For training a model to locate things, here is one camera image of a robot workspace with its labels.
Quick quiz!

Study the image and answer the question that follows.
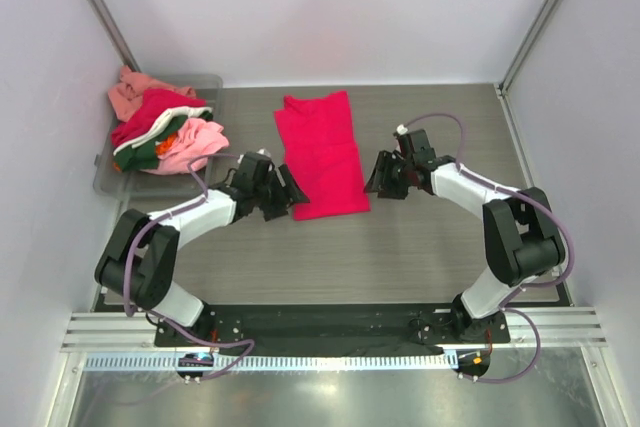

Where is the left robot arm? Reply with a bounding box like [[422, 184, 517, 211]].
[[94, 152, 309, 333]]

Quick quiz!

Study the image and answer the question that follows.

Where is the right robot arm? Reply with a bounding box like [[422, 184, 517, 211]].
[[364, 125, 566, 339]]

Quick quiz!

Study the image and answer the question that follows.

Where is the white slotted cable duct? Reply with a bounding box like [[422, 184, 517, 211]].
[[84, 350, 458, 372]]

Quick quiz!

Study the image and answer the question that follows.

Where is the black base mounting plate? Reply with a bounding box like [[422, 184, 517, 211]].
[[153, 302, 511, 352]]

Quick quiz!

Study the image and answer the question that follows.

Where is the crimson t shirt in tray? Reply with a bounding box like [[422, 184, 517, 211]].
[[111, 89, 206, 147]]

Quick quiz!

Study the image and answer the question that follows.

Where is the grey plastic tray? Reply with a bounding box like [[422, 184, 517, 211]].
[[94, 72, 224, 199]]

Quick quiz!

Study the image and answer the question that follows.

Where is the right aluminium frame post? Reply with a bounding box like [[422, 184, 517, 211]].
[[496, 0, 562, 97]]

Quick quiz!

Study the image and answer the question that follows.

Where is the aluminium frame post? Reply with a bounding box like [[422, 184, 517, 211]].
[[87, 0, 139, 71], [496, 0, 562, 97]]

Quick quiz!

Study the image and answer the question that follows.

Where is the salmon pink t shirt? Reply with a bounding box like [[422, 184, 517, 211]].
[[107, 66, 196, 122]]

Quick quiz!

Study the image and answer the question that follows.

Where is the left aluminium frame post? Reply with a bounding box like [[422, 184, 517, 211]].
[[87, 0, 139, 71]]

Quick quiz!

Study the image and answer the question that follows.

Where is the orange garment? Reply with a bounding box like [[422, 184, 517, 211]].
[[155, 132, 178, 157]]

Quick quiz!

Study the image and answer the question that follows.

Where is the green white t shirt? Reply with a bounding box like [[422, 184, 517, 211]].
[[113, 107, 213, 172]]

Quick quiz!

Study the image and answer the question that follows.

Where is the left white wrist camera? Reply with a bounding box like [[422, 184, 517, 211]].
[[257, 148, 272, 159]]

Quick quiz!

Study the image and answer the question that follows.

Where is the light pink t shirt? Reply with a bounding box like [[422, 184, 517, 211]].
[[144, 118, 230, 175]]

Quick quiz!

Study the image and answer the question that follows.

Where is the right aluminium table rail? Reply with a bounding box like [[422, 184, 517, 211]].
[[493, 83, 575, 305]]

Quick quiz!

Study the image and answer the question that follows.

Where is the magenta t shirt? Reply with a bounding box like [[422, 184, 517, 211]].
[[274, 91, 370, 221]]

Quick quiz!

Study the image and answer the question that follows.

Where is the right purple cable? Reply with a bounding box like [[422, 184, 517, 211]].
[[404, 111, 576, 384]]

